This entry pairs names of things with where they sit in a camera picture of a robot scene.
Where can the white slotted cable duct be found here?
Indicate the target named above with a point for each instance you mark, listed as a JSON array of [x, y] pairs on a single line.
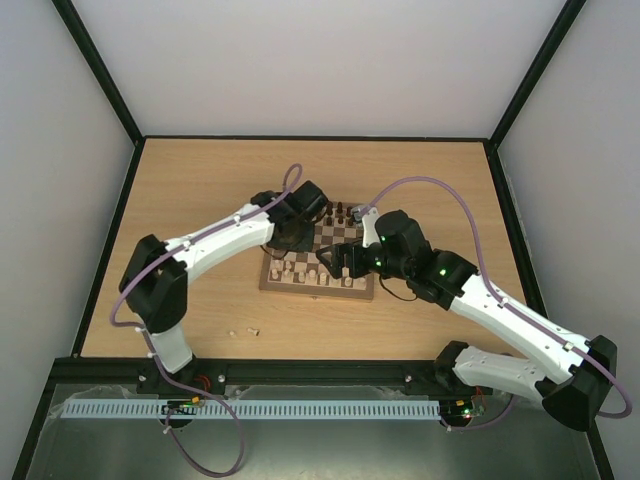
[[254, 409]]

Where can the wooden chess board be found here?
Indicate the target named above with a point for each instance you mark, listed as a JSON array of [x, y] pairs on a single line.
[[304, 262]]

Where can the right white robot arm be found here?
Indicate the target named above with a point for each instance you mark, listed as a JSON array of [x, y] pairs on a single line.
[[566, 373]]

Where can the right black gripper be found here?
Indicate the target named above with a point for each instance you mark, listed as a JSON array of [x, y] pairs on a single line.
[[347, 258]]

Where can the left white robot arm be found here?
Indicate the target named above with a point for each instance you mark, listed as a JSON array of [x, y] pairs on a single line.
[[156, 280]]

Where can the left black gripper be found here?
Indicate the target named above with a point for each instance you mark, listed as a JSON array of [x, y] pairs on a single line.
[[306, 246]]

